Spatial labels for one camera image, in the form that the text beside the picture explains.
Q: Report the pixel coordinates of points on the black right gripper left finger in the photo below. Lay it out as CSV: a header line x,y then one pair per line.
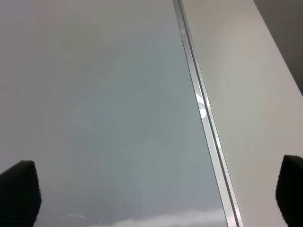
x,y
20,195

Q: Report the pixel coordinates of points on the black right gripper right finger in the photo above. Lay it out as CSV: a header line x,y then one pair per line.
x,y
289,190

